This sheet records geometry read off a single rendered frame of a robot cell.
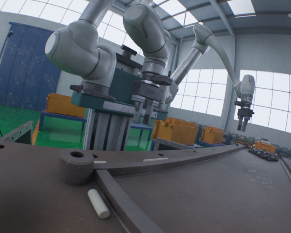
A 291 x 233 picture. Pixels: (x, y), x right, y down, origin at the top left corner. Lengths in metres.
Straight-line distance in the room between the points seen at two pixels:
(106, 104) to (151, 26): 0.43
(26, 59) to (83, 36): 8.70
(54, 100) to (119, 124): 4.15
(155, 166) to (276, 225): 0.20
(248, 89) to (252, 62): 9.85
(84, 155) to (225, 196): 0.19
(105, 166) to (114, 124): 0.86
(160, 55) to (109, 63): 0.27
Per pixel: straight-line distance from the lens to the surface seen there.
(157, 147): 1.27
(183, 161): 0.27
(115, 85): 0.88
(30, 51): 9.28
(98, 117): 0.89
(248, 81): 1.02
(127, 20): 0.40
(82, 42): 0.55
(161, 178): 0.20
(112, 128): 1.02
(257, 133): 9.53
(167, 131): 3.75
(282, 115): 9.80
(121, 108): 0.73
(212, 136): 6.35
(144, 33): 0.41
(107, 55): 0.68
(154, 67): 0.51
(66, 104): 5.05
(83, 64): 0.57
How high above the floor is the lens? 1.45
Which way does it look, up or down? 3 degrees down
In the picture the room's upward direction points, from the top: 13 degrees clockwise
